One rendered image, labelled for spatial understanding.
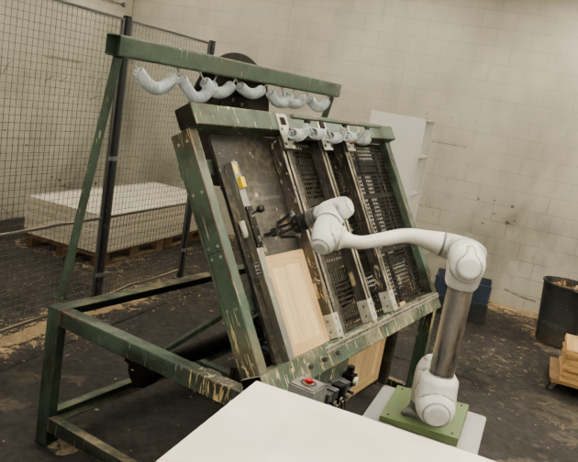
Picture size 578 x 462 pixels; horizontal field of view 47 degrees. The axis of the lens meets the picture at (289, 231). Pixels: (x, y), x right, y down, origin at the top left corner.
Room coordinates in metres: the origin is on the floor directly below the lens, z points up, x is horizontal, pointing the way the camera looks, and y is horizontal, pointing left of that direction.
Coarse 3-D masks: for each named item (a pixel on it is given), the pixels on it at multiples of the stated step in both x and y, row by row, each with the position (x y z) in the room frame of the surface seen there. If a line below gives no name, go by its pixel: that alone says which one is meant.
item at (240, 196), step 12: (228, 168) 3.04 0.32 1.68; (240, 192) 3.00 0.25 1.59; (240, 204) 2.99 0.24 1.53; (240, 216) 2.99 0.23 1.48; (252, 240) 2.95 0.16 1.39; (252, 252) 2.94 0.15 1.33; (264, 264) 2.93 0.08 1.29; (264, 276) 2.90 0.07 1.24; (264, 288) 2.89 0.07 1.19; (264, 300) 2.89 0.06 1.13; (276, 300) 2.90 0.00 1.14; (276, 312) 2.86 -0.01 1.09; (276, 324) 2.84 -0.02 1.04; (276, 336) 2.84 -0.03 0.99; (288, 336) 2.86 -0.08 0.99; (288, 348) 2.82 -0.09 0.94; (288, 360) 2.80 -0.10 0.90
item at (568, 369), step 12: (576, 336) 5.63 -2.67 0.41; (564, 348) 5.48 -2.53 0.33; (576, 348) 5.30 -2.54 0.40; (552, 360) 5.69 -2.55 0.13; (564, 360) 5.21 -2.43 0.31; (576, 360) 5.19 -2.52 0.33; (552, 372) 5.38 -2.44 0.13; (564, 372) 5.22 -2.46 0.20; (576, 372) 5.17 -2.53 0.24; (552, 384) 5.26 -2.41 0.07; (564, 384) 5.20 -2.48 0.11; (576, 384) 5.16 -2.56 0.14
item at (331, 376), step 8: (344, 360) 3.15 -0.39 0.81; (328, 368) 3.00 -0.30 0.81; (336, 368) 3.08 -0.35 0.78; (352, 368) 3.11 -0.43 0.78; (320, 376) 2.93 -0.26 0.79; (328, 376) 3.01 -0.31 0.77; (336, 376) 3.09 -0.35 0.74; (344, 376) 3.12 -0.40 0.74; (352, 376) 3.10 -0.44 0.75; (328, 384) 2.98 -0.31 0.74; (336, 384) 2.94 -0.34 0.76; (344, 384) 2.97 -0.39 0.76; (352, 384) 3.10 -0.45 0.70; (328, 392) 2.83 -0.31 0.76; (336, 392) 2.86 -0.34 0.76; (344, 392) 2.97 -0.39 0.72; (352, 392) 2.96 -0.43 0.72; (328, 400) 2.81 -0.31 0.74; (336, 400) 2.87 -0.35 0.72; (344, 400) 2.96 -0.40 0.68; (344, 408) 3.02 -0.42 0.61
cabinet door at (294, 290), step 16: (272, 256) 3.05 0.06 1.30; (288, 256) 3.16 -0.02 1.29; (304, 256) 3.28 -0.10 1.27; (272, 272) 3.00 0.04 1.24; (288, 272) 3.11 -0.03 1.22; (304, 272) 3.22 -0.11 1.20; (288, 288) 3.06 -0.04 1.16; (304, 288) 3.17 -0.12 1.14; (288, 304) 3.00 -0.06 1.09; (304, 304) 3.11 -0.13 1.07; (288, 320) 2.95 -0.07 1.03; (304, 320) 3.06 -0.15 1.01; (320, 320) 3.17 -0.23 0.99; (304, 336) 3.00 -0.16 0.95; (320, 336) 3.11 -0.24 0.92; (304, 352) 2.95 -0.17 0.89
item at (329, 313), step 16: (288, 128) 3.47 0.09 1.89; (304, 128) 3.38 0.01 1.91; (272, 144) 3.44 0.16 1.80; (288, 144) 3.41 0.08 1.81; (288, 160) 3.43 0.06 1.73; (288, 176) 3.38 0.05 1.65; (288, 192) 3.37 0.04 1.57; (288, 208) 3.36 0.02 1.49; (304, 208) 3.36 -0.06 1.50; (304, 240) 3.30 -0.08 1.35; (320, 272) 3.25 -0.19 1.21; (320, 288) 3.23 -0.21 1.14; (320, 304) 3.22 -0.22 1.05; (336, 320) 3.19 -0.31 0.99; (336, 336) 3.16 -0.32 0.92
